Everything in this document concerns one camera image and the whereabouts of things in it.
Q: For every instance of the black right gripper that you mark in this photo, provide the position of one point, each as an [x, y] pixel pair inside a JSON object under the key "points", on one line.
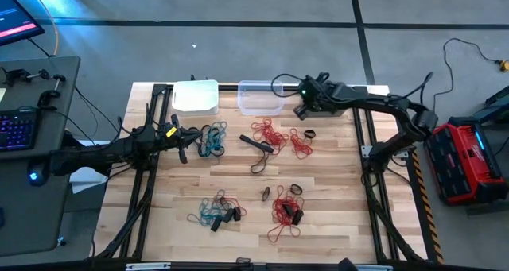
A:
{"points": [[314, 100]]}

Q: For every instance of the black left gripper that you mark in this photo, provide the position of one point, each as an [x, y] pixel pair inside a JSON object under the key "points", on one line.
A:
{"points": [[182, 153]]}

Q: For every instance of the long wide black rubber band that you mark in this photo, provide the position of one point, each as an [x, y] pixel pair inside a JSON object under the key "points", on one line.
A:
{"points": [[256, 144]]}

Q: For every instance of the thin black rubber band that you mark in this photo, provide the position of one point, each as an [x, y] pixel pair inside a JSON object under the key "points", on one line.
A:
{"points": [[253, 170]]}

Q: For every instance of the single red rubber band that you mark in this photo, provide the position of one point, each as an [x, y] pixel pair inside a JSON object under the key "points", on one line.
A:
{"points": [[234, 200]]}

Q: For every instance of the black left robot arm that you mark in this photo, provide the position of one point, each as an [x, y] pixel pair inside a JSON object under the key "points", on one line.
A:
{"points": [[119, 148]]}

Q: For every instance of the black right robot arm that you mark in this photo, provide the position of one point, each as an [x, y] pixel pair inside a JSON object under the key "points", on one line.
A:
{"points": [[381, 104]]}

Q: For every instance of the red rubber band pile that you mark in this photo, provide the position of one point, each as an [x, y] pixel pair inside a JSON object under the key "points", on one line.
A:
{"points": [[284, 219], [300, 145], [272, 136]]}

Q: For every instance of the yellow tag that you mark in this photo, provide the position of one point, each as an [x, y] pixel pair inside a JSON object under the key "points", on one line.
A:
{"points": [[172, 132]]}

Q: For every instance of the grey plastic basket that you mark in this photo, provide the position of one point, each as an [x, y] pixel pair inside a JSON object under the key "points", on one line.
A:
{"points": [[336, 113]]}

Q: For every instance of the white plastic basket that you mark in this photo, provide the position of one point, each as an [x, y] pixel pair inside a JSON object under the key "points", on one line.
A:
{"points": [[195, 98]]}

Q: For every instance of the clear plastic basket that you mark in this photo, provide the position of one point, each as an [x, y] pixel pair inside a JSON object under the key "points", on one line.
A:
{"points": [[260, 104]]}

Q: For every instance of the black floor tape line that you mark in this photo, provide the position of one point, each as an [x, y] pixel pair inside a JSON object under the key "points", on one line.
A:
{"points": [[366, 60], [199, 24]]}

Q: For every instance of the white paper sheet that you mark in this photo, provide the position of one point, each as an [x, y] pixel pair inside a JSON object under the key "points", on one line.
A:
{"points": [[85, 181]]}

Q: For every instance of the black screw clamp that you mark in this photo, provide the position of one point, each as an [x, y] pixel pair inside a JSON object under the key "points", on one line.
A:
{"points": [[16, 75], [47, 97]]}

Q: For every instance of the yellow black hazard tape strip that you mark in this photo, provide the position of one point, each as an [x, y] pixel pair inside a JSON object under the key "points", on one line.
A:
{"points": [[426, 207]]}

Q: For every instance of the red black tool case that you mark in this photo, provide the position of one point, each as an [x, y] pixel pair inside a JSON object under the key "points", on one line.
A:
{"points": [[461, 159]]}

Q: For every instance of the black computer mouse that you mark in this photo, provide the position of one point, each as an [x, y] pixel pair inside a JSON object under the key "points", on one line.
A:
{"points": [[37, 175]]}

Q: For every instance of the backlit black keyboard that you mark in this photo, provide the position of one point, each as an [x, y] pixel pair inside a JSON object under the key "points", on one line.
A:
{"points": [[18, 130]]}

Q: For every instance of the grey desk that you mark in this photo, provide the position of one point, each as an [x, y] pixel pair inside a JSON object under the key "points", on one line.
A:
{"points": [[32, 215]]}

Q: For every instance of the yellow plug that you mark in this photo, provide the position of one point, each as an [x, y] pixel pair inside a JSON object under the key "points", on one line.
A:
{"points": [[504, 65]]}

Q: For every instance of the desk computer monitor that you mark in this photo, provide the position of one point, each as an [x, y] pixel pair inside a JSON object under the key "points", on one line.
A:
{"points": [[16, 20]]}

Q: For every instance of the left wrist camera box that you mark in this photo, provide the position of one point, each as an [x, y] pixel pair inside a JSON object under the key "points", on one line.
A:
{"points": [[165, 138]]}

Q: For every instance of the black aluminium table frame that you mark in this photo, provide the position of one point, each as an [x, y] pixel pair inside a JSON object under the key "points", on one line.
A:
{"points": [[228, 87]]}

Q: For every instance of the silver metal bracket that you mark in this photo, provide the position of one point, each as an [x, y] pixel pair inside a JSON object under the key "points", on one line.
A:
{"points": [[374, 268], [147, 266]]}

